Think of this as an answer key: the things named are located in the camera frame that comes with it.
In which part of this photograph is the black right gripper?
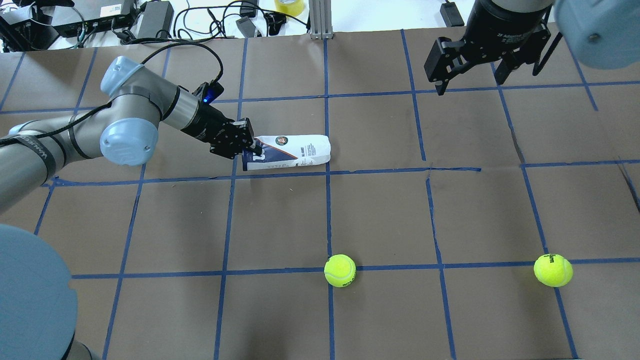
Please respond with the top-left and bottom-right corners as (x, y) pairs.
(423, 0), (553, 96)

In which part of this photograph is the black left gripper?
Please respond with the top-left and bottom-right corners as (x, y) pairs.
(181, 81), (264, 160)

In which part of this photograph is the white blue tennis ball can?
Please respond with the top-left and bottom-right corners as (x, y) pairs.
(242, 134), (332, 171)

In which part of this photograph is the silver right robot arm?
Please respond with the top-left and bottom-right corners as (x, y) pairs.
(423, 0), (640, 95)

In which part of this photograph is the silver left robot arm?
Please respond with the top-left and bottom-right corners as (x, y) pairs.
(1, 55), (263, 360)

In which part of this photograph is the tennis ball centre of table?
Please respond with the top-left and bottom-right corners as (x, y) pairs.
(323, 254), (357, 289)

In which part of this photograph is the tennis ball with Wilson print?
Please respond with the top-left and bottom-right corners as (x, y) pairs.
(534, 253), (574, 288)

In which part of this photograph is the yellow tape roll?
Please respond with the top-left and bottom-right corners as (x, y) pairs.
(274, 0), (306, 18)

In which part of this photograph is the black power brick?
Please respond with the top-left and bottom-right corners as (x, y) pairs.
(135, 0), (174, 39)

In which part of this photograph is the aluminium frame post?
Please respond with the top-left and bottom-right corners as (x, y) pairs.
(308, 0), (334, 40)

